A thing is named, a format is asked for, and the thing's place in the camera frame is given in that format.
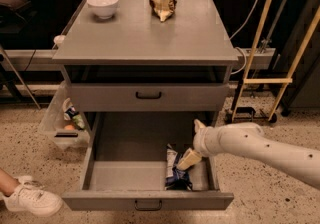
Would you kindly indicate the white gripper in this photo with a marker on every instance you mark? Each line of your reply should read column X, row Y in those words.
column 200, row 141

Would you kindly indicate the white sneaker near camera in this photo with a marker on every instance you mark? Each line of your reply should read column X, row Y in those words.
column 35, row 200

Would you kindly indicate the closed grey upper drawer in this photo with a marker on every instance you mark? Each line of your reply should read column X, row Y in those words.
column 148, row 97

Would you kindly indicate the small white knob object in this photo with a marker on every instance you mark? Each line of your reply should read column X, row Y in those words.
column 58, row 40

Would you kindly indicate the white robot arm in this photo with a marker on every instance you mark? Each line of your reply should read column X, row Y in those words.
column 247, row 140

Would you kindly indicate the blue chip bag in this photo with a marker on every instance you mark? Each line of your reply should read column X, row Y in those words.
column 176, row 179

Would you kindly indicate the snack packets inside bin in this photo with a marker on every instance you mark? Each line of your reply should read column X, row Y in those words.
column 71, row 114

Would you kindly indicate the clear plastic storage bin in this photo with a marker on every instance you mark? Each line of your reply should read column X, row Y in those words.
column 64, row 133

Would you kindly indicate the yellow wooden frame stand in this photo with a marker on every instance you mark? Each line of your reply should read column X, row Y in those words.
column 258, row 46

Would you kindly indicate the person's bare leg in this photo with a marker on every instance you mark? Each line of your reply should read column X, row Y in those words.
column 8, row 184

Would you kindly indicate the grey drawer cabinet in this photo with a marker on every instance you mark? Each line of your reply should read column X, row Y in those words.
column 135, row 47

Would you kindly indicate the white ceramic bowl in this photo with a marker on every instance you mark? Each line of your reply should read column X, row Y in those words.
column 103, row 9

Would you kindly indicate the open grey bottom drawer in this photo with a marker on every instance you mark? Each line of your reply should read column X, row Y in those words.
column 125, row 166

